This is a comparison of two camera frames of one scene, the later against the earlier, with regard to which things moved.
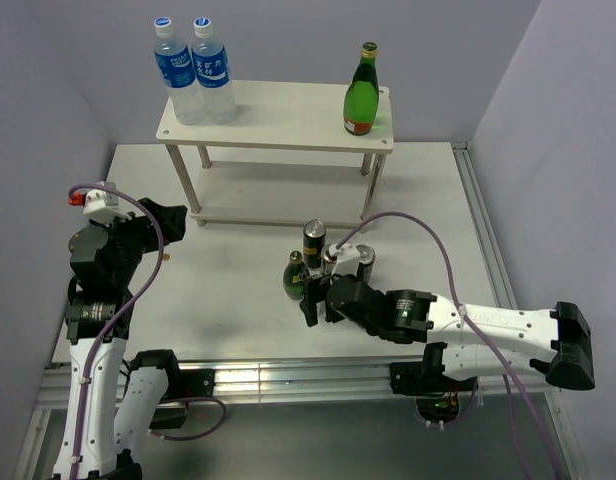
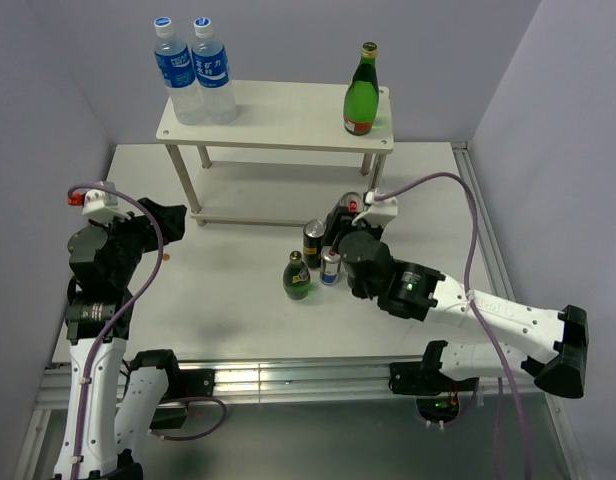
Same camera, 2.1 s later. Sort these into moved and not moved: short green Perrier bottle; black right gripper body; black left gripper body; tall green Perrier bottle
Moved: black right gripper body
Not moved: tall green Perrier bottle; black left gripper body; short green Perrier bottle
